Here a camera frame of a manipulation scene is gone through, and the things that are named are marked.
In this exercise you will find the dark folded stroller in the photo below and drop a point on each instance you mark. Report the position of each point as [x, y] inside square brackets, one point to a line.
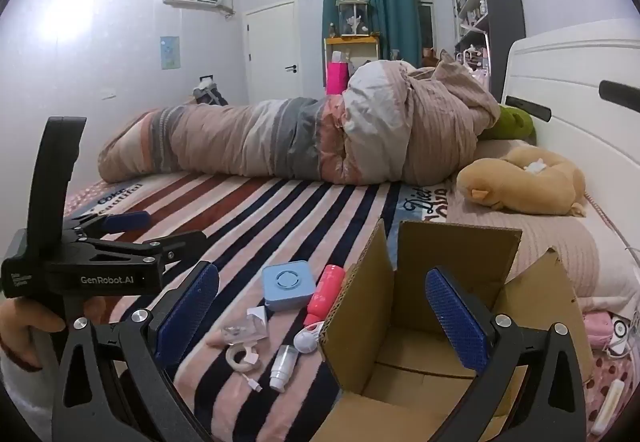
[210, 92]

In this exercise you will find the tan plush toy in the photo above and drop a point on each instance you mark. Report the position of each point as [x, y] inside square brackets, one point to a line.
[525, 189]

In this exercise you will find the person's left hand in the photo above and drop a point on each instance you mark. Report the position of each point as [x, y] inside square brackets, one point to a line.
[25, 327]

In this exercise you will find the glass display case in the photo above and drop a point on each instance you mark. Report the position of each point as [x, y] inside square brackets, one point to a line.
[352, 17]

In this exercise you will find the pink plastic bottle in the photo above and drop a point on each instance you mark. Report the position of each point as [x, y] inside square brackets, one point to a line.
[325, 294]

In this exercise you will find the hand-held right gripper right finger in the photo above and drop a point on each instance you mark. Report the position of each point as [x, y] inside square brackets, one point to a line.
[455, 322]

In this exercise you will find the white door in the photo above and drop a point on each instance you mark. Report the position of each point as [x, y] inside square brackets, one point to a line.
[272, 52]

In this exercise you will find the white crumpled tissue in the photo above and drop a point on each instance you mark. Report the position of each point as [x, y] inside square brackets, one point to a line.
[534, 167]

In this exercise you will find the pink striped pillow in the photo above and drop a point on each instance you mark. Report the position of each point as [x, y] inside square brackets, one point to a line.
[550, 242]

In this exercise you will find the green plush toy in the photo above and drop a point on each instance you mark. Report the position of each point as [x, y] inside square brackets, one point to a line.
[510, 125]

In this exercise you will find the white tape roll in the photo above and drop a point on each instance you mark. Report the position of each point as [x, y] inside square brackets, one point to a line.
[231, 358]

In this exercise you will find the white small device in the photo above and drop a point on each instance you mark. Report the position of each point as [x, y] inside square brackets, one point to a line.
[620, 329]

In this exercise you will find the window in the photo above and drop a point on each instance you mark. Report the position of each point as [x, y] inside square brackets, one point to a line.
[424, 12]

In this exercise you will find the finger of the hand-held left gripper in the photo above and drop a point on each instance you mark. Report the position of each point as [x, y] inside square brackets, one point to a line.
[127, 221]
[175, 242]

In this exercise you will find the pink dotted bedsheet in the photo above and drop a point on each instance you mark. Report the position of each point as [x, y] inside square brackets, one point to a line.
[600, 369]

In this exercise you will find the teal curtain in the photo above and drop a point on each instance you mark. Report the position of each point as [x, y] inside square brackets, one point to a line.
[385, 12]

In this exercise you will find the light blue square box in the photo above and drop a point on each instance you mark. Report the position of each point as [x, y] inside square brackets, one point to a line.
[287, 282]

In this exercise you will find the white bed headboard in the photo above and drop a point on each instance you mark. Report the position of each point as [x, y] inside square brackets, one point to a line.
[575, 72]

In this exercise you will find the small white tube bottle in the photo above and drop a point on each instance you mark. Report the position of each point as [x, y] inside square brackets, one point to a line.
[282, 367]

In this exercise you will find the pink white toy stand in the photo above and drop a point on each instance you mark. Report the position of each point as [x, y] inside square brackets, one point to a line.
[472, 65]

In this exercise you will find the pink bag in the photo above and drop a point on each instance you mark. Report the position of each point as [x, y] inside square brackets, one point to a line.
[337, 77]

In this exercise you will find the pink small device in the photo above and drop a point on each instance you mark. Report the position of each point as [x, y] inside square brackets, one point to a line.
[597, 327]

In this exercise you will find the rolled pink grey quilt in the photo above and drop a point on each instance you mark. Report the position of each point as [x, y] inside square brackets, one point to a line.
[250, 137]

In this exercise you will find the white round pink gadget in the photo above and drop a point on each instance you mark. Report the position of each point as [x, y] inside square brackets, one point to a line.
[306, 339]

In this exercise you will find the small white box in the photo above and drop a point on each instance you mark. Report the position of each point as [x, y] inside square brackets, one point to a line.
[256, 313]

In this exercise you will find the brown cardboard box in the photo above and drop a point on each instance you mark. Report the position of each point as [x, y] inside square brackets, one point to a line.
[400, 367]

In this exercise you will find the yellow white cabinet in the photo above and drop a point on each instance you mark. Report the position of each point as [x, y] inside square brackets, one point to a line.
[350, 40]

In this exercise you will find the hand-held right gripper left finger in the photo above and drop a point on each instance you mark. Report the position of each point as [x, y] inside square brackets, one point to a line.
[187, 317]

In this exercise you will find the white tube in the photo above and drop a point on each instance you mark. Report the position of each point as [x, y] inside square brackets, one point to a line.
[607, 407]

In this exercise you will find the small wall poster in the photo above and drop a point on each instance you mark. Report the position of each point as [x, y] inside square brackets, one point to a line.
[170, 52]

